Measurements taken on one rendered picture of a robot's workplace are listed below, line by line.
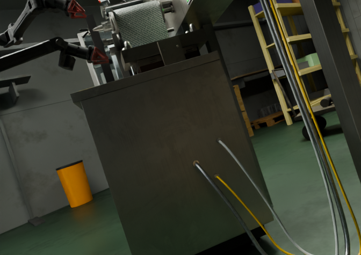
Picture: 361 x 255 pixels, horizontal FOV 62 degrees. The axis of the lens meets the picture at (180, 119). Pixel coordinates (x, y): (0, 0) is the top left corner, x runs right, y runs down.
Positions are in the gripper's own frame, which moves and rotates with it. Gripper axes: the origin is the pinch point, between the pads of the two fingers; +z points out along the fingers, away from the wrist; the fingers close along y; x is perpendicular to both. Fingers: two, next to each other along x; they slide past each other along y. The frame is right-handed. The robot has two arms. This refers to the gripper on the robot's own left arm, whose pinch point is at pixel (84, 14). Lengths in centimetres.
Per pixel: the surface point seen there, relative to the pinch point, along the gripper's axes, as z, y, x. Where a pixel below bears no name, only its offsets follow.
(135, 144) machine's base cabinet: 49, 32, -53
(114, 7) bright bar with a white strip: 8.1, -23.1, 19.4
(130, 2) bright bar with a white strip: 15.9, -22.7, 26.0
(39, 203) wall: -34, -296, -177
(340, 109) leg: 101, 79, -22
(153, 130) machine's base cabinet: 54, 32, -45
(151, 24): 34.5, 7.1, 7.0
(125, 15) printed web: 20.6, 7.2, 5.7
